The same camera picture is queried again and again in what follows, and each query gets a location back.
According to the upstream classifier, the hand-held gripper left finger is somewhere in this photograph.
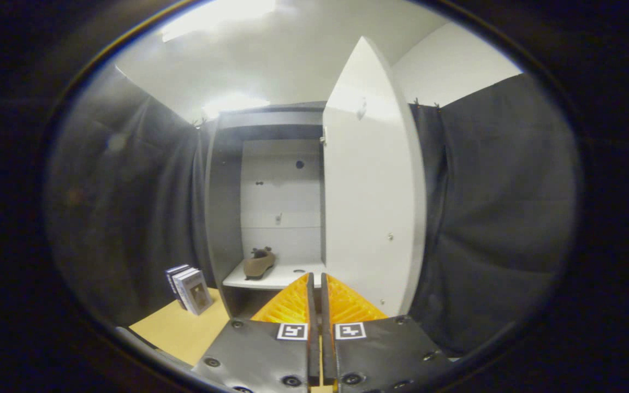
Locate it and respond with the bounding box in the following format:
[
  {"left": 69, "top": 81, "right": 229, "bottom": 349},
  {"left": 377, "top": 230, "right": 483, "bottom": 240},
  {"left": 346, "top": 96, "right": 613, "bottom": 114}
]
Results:
[{"left": 192, "top": 273, "right": 321, "bottom": 393}]

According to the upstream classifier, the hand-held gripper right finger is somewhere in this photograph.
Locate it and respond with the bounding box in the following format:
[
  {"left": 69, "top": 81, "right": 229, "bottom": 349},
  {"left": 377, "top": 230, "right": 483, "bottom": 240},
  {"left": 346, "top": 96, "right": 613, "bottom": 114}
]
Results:
[{"left": 321, "top": 273, "right": 454, "bottom": 393}]

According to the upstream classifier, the brown felt shoe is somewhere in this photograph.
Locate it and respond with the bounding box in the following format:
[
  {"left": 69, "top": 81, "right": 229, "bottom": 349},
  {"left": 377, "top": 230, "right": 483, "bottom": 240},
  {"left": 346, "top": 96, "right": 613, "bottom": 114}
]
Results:
[{"left": 244, "top": 247, "right": 277, "bottom": 281}]

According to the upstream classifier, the grey shoe cabinet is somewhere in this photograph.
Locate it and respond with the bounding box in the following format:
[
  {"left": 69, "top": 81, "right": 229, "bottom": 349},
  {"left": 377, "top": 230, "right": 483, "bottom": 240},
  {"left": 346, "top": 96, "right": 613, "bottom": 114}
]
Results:
[{"left": 204, "top": 101, "right": 327, "bottom": 320}]

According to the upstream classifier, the white shoe cabinet door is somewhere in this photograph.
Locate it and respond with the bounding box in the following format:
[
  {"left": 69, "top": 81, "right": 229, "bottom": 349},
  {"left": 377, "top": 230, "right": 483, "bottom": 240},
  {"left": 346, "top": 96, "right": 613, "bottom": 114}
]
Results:
[{"left": 323, "top": 37, "right": 427, "bottom": 317}]

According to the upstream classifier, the white boxed book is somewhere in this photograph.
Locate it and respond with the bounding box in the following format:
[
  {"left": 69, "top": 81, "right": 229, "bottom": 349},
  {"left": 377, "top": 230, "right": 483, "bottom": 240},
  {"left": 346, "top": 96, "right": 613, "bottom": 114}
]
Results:
[
  {"left": 164, "top": 265, "right": 189, "bottom": 298},
  {"left": 177, "top": 270, "right": 214, "bottom": 316},
  {"left": 171, "top": 267, "right": 195, "bottom": 309}
]

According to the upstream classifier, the black backdrop cloth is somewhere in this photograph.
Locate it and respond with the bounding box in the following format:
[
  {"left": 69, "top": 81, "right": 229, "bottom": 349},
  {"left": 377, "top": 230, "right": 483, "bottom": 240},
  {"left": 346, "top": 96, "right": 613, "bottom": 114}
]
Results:
[{"left": 47, "top": 65, "right": 580, "bottom": 358}]

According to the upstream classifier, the ceiling light panel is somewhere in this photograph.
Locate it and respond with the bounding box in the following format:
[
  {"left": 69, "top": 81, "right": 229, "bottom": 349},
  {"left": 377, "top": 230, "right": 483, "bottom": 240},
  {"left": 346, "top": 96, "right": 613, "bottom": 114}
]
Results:
[
  {"left": 162, "top": 0, "right": 277, "bottom": 43},
  {"left": 203, "top": 93, "right": 271, "bottom": 118}
]

